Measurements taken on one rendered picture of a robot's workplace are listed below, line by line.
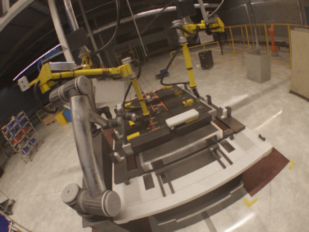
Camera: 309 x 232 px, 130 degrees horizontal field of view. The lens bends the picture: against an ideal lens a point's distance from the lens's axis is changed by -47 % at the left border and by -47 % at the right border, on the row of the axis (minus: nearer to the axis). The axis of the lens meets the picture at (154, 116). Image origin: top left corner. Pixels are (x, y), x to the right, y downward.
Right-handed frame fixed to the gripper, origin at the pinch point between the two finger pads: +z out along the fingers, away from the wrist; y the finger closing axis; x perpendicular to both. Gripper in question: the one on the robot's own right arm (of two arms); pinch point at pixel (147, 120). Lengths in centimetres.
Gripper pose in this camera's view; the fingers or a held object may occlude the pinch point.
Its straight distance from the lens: 170.5
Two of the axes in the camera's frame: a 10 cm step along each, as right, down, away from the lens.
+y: -2.3, 8.4, 5.0
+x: -0.4, 5.1, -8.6
